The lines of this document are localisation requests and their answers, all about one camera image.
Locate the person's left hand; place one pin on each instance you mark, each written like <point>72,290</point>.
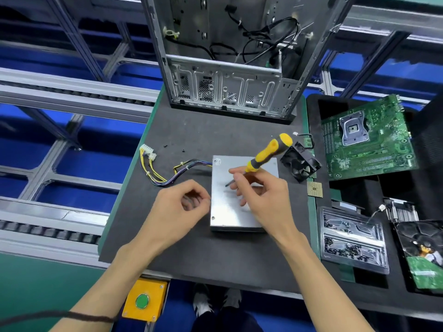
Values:
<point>169,217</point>

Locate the person's right hand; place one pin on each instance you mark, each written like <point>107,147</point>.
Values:
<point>266,200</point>

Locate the grey power supply cover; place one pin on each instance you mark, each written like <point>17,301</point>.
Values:
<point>225,204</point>

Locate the person's right forearm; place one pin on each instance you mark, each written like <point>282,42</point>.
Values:
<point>325,287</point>

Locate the person's left forearm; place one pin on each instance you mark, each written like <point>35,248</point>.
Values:
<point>97,294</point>

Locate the person's left shoe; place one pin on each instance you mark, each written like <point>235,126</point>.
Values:
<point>202,300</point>

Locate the person's shoe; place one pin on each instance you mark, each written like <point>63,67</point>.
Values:
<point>202,300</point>
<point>232,298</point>

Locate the person's right shoe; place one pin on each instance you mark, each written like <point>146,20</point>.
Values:
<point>232,298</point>

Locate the person's dark trousers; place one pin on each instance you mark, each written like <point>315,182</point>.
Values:
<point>225,321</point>

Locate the small square processor chip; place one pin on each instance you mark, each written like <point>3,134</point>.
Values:
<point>315,188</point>

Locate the black cooling fan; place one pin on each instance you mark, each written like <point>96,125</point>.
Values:
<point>299,161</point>

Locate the yellow button box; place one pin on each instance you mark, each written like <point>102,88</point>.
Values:
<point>145,299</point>

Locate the black foam work mat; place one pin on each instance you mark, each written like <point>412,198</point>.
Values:
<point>187,128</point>

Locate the clear plastic screw tray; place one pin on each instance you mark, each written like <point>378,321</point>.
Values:
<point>353,240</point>

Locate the black foam parts tray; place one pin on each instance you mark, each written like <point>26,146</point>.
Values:
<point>377,190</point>

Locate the green motherboard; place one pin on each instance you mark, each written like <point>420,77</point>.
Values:
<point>370,138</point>

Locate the silver computer tower chassis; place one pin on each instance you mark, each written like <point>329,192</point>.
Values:
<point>221,79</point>

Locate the silver heatsink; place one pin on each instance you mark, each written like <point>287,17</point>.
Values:
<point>401,211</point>

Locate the black hard disk drive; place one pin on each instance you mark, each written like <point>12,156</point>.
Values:
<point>422,256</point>

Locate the aluminium conveyor frame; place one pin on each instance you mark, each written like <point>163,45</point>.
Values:
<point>69,93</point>

